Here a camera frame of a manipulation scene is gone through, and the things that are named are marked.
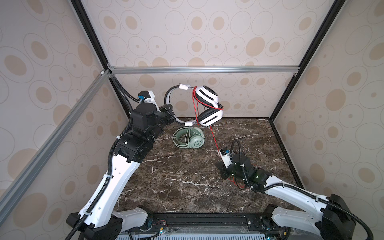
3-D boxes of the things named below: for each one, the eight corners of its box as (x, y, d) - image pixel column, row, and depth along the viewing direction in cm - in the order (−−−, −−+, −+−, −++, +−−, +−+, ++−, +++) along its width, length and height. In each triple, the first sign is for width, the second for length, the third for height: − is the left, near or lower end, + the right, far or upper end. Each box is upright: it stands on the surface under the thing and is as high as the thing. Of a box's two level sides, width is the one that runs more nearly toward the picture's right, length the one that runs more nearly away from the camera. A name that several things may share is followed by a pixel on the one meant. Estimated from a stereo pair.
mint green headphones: (170, 144, 106) (168, 136, 99) (178, 130, 115) (177, 122, 108) (199, 154, 101) (199, 146, 94) (205, 138, 110) (206, 130, 103)
